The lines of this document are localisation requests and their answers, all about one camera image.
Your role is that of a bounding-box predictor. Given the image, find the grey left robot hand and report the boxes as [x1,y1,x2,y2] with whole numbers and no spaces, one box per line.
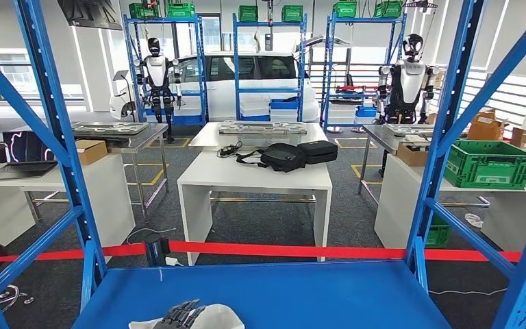
[151,298,207,329]

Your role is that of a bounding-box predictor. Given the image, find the long white plastic trim part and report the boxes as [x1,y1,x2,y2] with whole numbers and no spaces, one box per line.
[128,303,246,329]

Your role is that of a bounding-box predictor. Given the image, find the blue steel shelf rack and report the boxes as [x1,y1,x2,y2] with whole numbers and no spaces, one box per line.
[231,12,308,123]
[319,11,407,132]
[122,14,208,127]
[0,0,526,329]

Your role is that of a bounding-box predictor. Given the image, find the white table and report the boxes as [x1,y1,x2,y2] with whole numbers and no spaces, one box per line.
[188,121,329,153]
[177,149,334,267]
[374,154,526,253]
[0,151,136,262]

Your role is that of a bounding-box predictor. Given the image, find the red barrier belt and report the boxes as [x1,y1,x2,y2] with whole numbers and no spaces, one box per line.
[0,241,523,265]

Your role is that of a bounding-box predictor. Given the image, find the steel table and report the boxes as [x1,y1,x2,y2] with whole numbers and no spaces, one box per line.
[358,123,438,196]
[70,121,171,221]

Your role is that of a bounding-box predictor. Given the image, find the black backpack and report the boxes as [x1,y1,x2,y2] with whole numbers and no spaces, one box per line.
[236,142,308,173]

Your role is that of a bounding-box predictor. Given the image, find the grey parts tray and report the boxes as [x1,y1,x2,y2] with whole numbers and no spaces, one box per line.
[218,120,308,136]
[71,121,151,137]

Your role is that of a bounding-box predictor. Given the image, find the black hard case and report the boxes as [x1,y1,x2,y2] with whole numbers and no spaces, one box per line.
[297,139,339,165]

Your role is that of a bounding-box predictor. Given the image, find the white car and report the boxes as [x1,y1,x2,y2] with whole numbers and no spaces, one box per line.
[108,51,321,123]

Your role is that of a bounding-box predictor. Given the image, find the black laptop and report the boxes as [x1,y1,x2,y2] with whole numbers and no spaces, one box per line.
[0,130,60,182]

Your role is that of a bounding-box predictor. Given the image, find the black and white humanoid robot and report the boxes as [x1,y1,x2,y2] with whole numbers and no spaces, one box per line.
[375,33,441,125]
[132,37,184,144]

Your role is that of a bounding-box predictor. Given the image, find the green plastic crate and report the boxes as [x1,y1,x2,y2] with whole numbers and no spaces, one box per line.
[238,5,259,23]
[281,4,304,23]
[128,2,160,20]
[425,213,452,249]
[443,139,526,191]
[332,1,358,19]
[374,0,403,19]
[165,2,197,19]

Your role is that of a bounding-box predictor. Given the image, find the open cardboard box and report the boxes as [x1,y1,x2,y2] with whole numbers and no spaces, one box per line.
[466,108,510,142]

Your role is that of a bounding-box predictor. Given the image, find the small cardboard box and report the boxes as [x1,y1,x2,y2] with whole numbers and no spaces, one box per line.
[510,127,526,149]

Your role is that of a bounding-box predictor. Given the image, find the black barrier post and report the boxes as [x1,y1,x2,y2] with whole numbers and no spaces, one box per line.
[144,232,172,267]

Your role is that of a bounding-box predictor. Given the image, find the chrome wire frame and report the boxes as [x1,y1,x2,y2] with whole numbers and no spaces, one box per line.
[0,283,35,314]

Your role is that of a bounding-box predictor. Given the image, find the black charger with cable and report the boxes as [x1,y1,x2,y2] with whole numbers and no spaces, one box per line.
[216,141,244,159]

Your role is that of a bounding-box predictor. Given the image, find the white floor cable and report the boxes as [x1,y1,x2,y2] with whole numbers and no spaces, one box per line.
[428,287,509,297]

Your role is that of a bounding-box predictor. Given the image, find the black wall monitor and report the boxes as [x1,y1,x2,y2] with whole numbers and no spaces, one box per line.
[56,0,123,32]

